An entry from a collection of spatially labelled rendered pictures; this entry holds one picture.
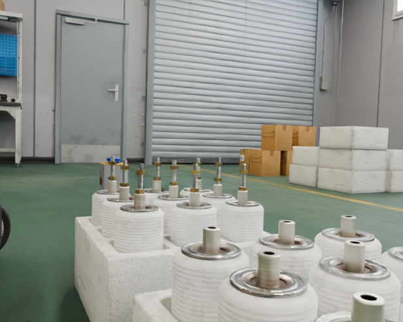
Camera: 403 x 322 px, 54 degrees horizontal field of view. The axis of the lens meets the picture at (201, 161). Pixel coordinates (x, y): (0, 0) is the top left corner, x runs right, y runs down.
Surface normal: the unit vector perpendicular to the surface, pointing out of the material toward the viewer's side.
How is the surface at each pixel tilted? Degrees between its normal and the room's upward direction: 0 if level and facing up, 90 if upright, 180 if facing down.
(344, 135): 90
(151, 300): 0
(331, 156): 90
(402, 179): 90
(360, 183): 90
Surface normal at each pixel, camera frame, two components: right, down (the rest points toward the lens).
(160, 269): 0.44, 0.06
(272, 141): -0.90, 0.00
